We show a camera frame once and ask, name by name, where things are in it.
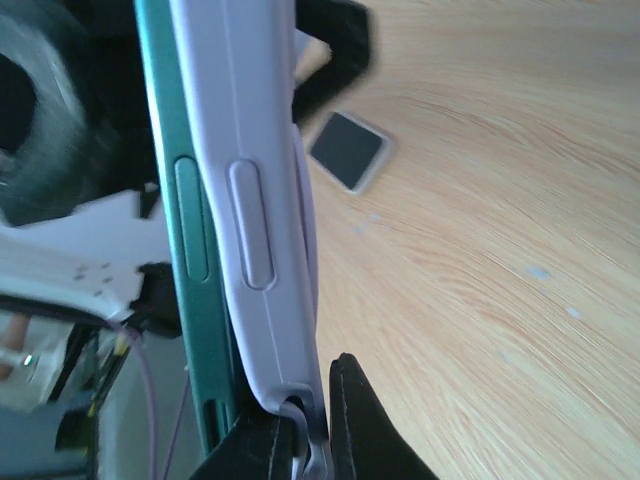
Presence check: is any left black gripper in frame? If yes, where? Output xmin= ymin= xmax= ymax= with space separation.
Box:
xmin=63 ymin=1 xmax=160 ymax=219

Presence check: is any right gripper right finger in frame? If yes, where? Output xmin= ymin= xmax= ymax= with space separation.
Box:
xmin=329 ymin=353 xmax=436 ymax=480

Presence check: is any lilac phone case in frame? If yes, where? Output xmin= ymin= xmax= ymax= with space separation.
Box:
xmin=170 ymin=1 xmax=334 ymax=479

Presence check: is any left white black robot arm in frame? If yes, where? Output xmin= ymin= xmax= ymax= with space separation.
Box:
xmin=1 ymin=1 xmax=372 ymax=451

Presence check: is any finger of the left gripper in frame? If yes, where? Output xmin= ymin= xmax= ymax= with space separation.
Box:
xmin=292 ymin=0 xmax=373 ymax=125

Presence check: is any black phone green edge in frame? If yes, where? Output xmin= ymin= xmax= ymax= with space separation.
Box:
xmin=134 ymin=0 xmax=239 ymax=454

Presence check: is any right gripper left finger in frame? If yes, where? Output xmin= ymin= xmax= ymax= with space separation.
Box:
xmin=190 ymin=410 xmax=296 ymax=480

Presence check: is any phone in white case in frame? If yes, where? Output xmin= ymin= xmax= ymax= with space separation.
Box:
xmin=309 ymin=111 xmax=395 ymax=195

